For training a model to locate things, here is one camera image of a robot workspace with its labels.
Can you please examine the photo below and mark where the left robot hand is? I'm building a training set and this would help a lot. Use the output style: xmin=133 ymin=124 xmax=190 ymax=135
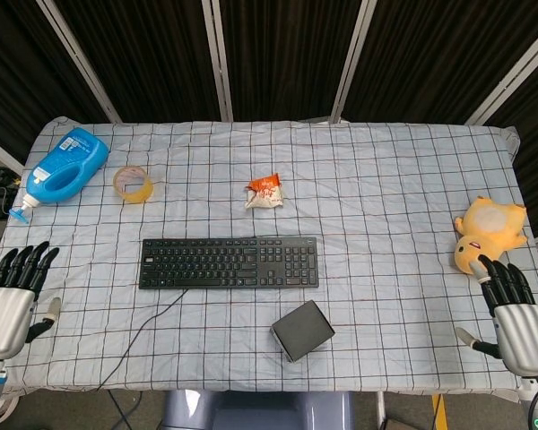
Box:
xmin=0 ymin=241 xmax=63 ymax=361

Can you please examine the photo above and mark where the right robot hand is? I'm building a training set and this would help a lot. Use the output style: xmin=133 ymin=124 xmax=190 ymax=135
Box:
xmin=455 ymin=254 xmax=538 ymax=377

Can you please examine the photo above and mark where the black computer keyboard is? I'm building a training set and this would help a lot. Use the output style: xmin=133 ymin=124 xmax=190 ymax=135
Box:
xmin=138 ymin=236 xmax=320 ymax=291

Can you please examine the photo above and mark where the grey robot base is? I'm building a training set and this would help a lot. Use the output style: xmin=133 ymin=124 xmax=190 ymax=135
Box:
xmin=161 ymin=390 xmax=356 ymax=430

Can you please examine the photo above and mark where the yellow plush toy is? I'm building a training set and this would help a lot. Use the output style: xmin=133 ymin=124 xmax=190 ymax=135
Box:
xmin=453 ymin=194 xmax=530 ymax=275

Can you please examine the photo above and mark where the blue pump detergent bottle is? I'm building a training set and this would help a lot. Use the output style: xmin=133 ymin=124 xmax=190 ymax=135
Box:
xmin=7 ymin=126 xmax=111 ymax=225

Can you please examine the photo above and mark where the yellow tape roll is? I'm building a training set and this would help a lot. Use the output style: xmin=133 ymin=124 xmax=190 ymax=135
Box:
xmin=112 ymin=165 xmax=155 ymax=205

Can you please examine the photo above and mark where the small black box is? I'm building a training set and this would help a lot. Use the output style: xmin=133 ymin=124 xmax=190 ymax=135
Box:
xmin=270 ymin=299 xmax=336 ymax=363

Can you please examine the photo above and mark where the blue checkered tablecloth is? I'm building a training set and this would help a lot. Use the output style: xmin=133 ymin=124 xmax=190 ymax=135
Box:
xmin=0 ymin=116 xmax=538 ymax=396

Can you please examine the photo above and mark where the orange white snack packet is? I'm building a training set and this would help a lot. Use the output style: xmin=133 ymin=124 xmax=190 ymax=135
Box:
xmin=243 ymin=173 xmax=285 ymax=210

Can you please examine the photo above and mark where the black folding screen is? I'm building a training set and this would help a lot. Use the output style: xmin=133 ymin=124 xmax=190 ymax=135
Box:
xmin=0 ymin=0 xmax=538 ymax=238

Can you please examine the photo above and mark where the black keyboard cable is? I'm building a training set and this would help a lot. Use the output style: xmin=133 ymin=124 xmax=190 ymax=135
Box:
xmin=97 ymin=288 xmax=190 ymax=391

